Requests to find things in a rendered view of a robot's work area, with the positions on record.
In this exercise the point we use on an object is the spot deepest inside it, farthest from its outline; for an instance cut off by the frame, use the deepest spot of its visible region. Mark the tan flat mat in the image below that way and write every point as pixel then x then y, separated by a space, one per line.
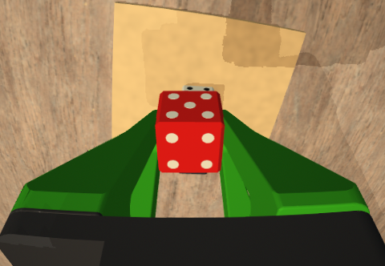
pixel 157 49

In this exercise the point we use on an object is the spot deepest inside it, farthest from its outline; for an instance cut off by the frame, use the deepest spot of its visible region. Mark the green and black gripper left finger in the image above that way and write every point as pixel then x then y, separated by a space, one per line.
pixel 103 179

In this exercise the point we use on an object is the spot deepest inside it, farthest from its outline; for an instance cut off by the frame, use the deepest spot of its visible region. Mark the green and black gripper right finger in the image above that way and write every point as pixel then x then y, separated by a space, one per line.
pixel 276 180

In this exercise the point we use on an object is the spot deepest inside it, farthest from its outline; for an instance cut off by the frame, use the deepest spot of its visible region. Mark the red dice with white pips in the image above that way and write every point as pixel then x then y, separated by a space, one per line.
pixel 189 131

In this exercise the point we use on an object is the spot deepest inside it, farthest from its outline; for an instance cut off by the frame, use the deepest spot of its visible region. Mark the cream die with black pips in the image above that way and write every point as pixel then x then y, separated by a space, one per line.
pixel 196 88

